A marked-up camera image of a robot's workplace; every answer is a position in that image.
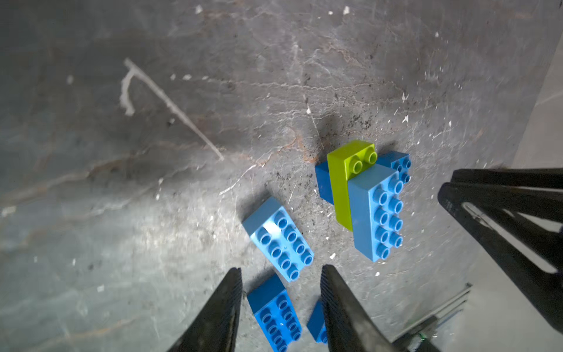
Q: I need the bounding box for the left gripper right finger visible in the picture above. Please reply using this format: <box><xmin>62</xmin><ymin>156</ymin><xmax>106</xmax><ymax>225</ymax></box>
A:
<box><xmin>320</xmin><ymin>264</ymin><xmax>396</xmax><ymax>351</ymax></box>

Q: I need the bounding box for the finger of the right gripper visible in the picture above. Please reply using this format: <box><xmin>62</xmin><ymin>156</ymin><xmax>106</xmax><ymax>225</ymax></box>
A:
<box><xmin>438</xmin><ymin>182</ymin><xmax>562</xmax><ymax>331</ymax></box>
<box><xmin>451</xmin><ymin>169</ymin><xmax>562</xmax><ymax>189</ymax></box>

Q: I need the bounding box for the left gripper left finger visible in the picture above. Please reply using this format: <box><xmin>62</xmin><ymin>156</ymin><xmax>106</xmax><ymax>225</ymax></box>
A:
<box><xmin>170</xmin><ymin>268</ymin><xmax>243</xmax><ymax>351</ymax></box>

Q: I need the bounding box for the light blue 2x4 lego brick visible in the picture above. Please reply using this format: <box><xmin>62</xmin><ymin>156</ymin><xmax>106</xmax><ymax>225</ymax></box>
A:
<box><xmin>242</xmin><ymin>197</ymin><xmax>315</xmax><ymax>282</ymax></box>

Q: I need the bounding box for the light blue long lego brick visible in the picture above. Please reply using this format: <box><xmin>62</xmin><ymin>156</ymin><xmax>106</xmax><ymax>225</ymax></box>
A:
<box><xmin>347</xmin><ymin>164</ymin><xmax>404</xmax><ymax>263</ymax></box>

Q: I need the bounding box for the small blue 2x2 lego brick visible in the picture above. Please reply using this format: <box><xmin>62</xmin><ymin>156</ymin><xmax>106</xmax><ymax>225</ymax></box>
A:
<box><xmin>376</xmin><ymin>151</ymin><xmax>412</xmax><ymax>184</ymax></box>

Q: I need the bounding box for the lime green 2x4 lego brick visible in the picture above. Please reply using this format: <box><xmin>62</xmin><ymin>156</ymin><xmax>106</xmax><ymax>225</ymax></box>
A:
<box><xmin>327</xmin><ymin>140</ymin><xmax>378</xmax><ymax>231</ymax></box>

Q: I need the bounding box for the dark blue 2x4 lego brick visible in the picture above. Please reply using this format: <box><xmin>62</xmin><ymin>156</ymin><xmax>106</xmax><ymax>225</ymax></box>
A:
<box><xmin>247</xmin><ymin>274</ymin><xmax>303</xmax><ymax>351</ymax></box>

